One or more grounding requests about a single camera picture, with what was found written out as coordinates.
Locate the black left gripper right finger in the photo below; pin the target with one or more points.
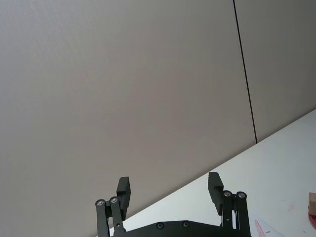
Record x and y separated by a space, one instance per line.
215 195

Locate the brown cardboard box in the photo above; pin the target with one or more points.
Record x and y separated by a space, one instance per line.
312 203

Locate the white paper with red print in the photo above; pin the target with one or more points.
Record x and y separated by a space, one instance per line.
279 228

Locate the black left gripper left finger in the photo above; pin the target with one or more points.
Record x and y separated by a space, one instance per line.
112 217

